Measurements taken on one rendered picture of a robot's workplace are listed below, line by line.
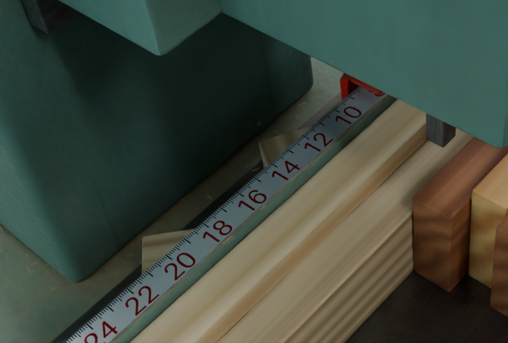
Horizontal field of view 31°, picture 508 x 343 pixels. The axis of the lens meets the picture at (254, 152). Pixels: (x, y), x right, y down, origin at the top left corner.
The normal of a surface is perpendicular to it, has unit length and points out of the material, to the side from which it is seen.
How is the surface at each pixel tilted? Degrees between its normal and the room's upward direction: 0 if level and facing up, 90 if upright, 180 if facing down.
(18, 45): 90
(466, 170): 0
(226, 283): 0
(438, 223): 90
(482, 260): 90
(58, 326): 0
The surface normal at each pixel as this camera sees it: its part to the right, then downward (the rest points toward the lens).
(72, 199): 0.72, 0.43
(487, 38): -0.69, 0.58
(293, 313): -0.14, -0.69
